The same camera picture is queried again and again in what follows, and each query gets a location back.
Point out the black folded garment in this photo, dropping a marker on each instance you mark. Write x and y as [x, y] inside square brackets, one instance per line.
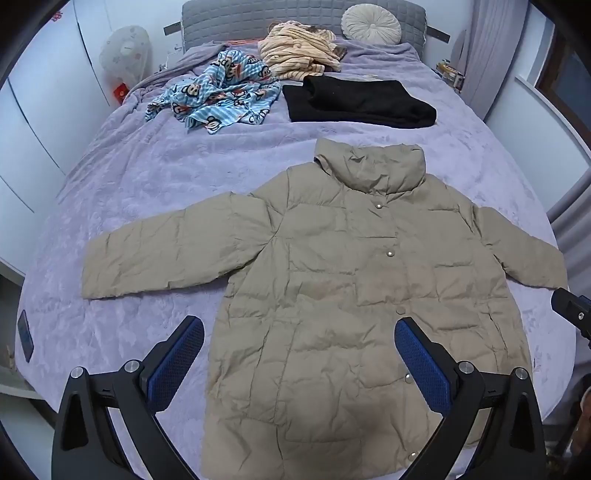
[355, 104]

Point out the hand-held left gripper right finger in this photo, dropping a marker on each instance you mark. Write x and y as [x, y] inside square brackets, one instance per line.
[422, 364]

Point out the white covered standing fan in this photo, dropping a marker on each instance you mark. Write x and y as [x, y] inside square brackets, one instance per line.
[124, 48]

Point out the grey quilted headboard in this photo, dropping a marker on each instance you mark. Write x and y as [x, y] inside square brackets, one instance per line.
[231, 23]

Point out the pile of small boxes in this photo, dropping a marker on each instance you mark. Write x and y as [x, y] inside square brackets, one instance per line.
[450, 74]

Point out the small red box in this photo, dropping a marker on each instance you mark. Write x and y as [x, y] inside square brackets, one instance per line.
[119, 93]

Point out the dark smartphone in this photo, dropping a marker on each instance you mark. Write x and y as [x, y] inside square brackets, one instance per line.
[25, 337]

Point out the round cream cushion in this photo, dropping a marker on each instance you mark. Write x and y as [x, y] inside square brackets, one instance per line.
[371, 23]

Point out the beige puffer jacket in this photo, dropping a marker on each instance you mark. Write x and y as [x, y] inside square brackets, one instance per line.
[323, 277]

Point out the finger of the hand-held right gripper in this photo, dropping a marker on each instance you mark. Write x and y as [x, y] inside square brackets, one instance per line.
[575, 311]

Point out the beige striped garment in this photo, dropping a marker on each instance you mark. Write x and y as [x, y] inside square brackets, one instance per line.
[295, 50]

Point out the blue monkey print garment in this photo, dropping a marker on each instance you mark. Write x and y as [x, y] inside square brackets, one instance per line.
[217, 97]

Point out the white wardrobe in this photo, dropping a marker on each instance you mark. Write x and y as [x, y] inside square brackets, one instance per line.
[46, 92]

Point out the white shelf unit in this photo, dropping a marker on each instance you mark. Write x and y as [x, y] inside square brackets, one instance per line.
[9, 387]

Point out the brown framed window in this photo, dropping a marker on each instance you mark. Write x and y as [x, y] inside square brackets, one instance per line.
[568, 83]

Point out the grey curtain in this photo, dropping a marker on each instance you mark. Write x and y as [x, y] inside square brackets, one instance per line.
[489, 55]

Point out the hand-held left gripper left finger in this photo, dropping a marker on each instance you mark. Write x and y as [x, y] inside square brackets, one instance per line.
[178, 355]

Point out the small beige object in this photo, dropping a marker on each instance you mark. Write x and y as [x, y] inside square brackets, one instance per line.
[10, 357]

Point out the red paper decoration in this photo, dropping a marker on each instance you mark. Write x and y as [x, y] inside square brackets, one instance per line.
[57, 16]

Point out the purple bed blanket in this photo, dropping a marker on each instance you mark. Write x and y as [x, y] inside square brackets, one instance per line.
[161, 184]

